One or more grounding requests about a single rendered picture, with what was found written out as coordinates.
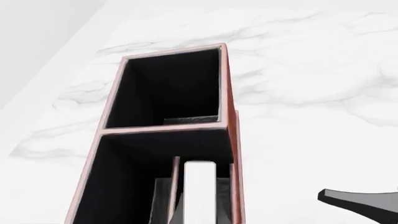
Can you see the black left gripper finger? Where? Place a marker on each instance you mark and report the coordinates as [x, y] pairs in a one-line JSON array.
[[363, 205]]

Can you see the white book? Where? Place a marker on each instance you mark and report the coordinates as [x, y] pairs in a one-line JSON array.
[[200, 193]]

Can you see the red-brown desk caddy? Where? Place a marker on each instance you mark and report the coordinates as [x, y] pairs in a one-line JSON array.
[[164, 88]]

